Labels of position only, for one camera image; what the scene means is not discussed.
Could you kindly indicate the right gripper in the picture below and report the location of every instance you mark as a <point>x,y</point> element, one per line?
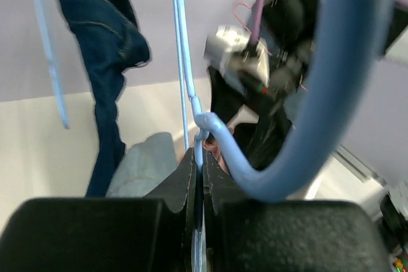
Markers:
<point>229,96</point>

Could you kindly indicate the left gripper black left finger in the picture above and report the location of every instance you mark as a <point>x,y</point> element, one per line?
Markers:
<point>152,233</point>

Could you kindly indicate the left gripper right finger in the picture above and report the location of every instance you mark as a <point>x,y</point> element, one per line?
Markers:
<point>246,235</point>

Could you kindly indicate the light blue denim skirt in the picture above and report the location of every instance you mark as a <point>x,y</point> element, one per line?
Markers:
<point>144,167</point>

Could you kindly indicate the light blue wire hanger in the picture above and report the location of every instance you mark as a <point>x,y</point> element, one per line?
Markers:
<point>52,60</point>

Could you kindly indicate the black skirt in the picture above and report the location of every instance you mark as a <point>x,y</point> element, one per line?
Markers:
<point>262,141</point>

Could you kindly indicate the pink skirt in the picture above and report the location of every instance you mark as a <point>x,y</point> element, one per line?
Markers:
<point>212,146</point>

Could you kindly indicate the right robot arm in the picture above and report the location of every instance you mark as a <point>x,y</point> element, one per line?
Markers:
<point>288,27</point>

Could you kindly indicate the dark blue denim skirt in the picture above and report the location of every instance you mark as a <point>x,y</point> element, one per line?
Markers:
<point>110,42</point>

